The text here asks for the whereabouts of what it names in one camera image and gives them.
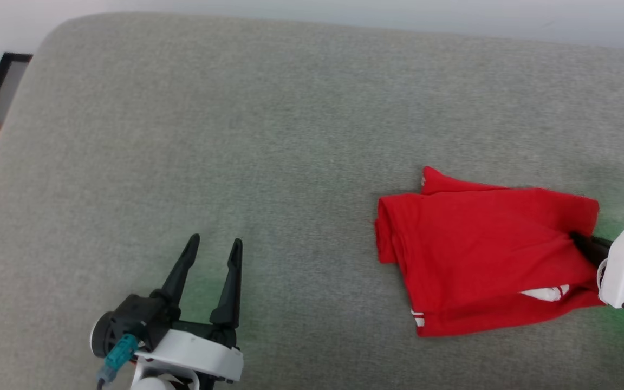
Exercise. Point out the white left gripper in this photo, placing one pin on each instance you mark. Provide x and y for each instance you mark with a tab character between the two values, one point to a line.
198	352

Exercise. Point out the red and white shirt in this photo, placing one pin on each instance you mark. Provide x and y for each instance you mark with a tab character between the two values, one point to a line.
480	244

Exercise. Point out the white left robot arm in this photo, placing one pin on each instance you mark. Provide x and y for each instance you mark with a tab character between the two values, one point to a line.
155	383

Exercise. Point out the black framed panel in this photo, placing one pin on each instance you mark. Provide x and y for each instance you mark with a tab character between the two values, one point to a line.
3	86

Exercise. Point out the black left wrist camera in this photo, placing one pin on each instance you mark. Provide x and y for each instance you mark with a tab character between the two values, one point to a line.
138	317

